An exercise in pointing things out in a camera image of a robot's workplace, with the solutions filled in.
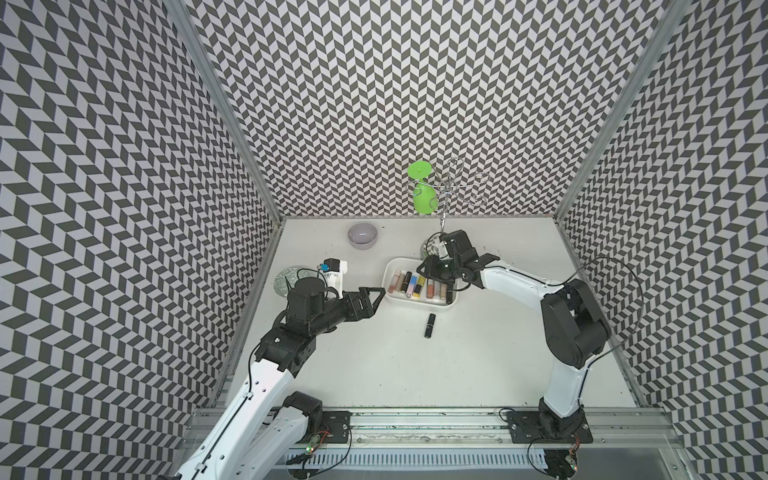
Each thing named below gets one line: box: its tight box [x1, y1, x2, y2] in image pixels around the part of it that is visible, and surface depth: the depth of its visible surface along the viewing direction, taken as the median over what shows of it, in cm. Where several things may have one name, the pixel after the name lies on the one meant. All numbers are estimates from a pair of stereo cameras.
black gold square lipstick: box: [413, 275, 426, 298], surface depth 98 cm
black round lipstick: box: [424, 313, 436, 339], surface depth 92 cm
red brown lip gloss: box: [426, 278, 435, 299], surface depth 98 cm
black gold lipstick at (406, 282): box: [401, 271, 413, 294], surface depth 101 cm
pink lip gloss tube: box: [388, 269, 401, 294], surface depth 101 cm
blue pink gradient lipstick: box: [406, 275, 417, 298], surface depth 98 cm
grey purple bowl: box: [348, 223, 378, 250], surface depth 110 cm
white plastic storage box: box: [382, 258, 459, 308], surface depth 98 cm
